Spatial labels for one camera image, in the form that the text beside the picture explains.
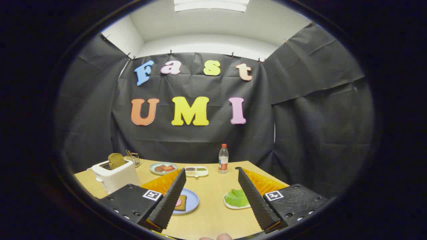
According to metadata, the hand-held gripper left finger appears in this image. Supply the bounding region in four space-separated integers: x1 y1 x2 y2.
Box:
98 168 186 233

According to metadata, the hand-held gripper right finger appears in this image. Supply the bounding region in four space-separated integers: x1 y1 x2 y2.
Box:
238 168 329 234

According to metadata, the green lettuce leaf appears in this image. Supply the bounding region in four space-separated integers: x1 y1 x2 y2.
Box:
225 189 250 208

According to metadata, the brown toasted bread slice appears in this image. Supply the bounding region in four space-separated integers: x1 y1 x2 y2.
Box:
108 153 127 170

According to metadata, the tan bread slice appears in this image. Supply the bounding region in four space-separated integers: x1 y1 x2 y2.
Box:
174 195 187 211

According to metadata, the blue plate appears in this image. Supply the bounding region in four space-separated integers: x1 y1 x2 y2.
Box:
172 188 199 215

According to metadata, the white square plate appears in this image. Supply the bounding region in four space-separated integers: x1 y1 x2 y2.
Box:
223 191 251 210

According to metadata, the pale green plate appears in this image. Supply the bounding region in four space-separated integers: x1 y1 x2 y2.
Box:
149 162 178 175

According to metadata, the white divided seasoning dish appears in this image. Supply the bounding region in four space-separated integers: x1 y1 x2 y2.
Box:
184 166 209 178

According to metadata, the clear plastic bottle red cap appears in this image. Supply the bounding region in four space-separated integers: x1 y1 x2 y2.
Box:
219 144 229 174

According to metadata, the white toaster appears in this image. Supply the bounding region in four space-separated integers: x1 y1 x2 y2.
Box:
92 159 140 194

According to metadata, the ceiling light panel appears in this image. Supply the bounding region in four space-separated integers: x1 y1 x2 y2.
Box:
173 0 250 13

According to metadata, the metal wire utensil basket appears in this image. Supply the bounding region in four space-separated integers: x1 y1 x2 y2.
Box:
126 150 140 168

